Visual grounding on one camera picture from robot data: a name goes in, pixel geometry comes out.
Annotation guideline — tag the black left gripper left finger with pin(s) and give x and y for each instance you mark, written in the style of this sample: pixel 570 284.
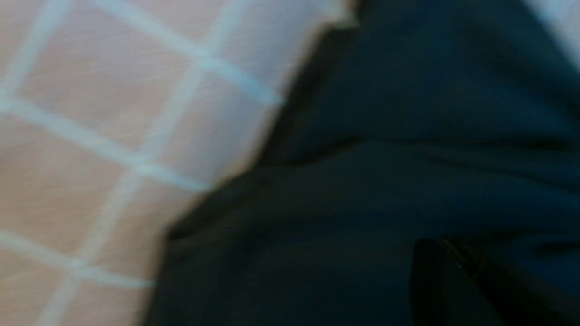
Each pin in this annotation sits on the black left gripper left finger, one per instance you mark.
pixel 435 290

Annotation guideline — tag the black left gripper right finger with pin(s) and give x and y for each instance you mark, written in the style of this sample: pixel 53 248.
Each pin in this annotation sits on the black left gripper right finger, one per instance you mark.
pixel 518 297

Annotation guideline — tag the pink checkered tablecloth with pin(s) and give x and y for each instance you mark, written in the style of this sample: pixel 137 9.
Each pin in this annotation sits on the pink checkered tablecloth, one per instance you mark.
pixel 116 117

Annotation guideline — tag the dark gray long-sleeve top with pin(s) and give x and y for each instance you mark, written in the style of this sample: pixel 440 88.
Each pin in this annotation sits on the dark gray long-sleeve top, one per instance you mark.
pixel 431 119

